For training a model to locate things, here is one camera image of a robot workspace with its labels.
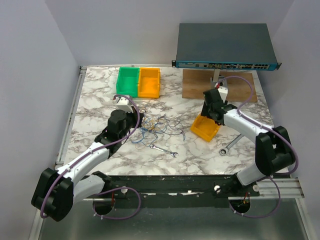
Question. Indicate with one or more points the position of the loose yellow plastic bin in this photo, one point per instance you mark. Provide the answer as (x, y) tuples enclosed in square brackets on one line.
[(204, 128)]

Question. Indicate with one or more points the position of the green plastic bin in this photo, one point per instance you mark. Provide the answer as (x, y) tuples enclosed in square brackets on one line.
[(127, 81)]

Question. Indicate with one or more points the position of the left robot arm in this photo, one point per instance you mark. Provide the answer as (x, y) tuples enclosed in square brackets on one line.
[(58, 190)]

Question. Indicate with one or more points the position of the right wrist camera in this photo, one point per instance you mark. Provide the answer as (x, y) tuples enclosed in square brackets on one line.
[(222, 89)]

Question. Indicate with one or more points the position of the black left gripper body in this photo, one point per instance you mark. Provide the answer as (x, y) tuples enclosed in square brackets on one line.
[(131, 122)]

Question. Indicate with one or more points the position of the black mounting rail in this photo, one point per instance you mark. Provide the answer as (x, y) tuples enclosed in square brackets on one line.
[(170, 191)]

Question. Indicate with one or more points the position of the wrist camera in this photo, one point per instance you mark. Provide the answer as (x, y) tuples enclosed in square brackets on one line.
[(222, 89), (123, 104)]

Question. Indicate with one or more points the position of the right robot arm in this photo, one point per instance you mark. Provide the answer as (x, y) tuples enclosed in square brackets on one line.
[(273, 148)]

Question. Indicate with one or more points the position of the blue network switch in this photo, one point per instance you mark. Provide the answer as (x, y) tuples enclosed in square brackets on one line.
[(225, 46)]

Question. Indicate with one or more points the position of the silver ratchet wrench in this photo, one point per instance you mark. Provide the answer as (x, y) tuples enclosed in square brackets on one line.
[(223, 151)]

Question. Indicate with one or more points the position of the wooden base board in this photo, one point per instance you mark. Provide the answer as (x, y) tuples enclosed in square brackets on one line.
[(195, 82)]

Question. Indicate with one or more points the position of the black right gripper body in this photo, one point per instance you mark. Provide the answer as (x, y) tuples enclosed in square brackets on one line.
[(206, 111)]

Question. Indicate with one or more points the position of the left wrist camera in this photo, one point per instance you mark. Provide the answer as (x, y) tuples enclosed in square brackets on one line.
[(123, 104)]

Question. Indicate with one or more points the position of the grey switch stand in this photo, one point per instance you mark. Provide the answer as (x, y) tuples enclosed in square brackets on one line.
[(217, 77)]

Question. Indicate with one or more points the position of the orange plastic bin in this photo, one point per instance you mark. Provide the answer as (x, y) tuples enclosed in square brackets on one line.
[(149, 83)]

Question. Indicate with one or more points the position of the small silver open-end wrench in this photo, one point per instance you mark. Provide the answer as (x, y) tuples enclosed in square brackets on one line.
[(172, 153)]

